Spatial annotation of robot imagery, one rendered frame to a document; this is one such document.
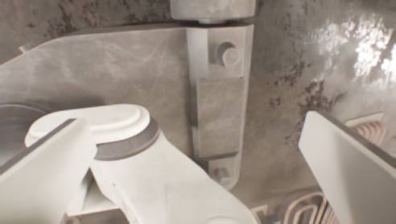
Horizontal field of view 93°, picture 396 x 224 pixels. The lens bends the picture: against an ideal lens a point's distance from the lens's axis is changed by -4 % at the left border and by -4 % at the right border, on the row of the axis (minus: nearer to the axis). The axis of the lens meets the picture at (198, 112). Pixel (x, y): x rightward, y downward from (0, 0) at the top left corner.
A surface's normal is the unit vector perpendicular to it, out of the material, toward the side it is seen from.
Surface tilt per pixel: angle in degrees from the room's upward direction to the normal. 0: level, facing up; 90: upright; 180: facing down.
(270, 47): 0
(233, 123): 0
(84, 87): 0
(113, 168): 90
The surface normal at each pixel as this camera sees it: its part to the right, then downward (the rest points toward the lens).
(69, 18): 0.19, 0.47
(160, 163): -0.04, -0.87
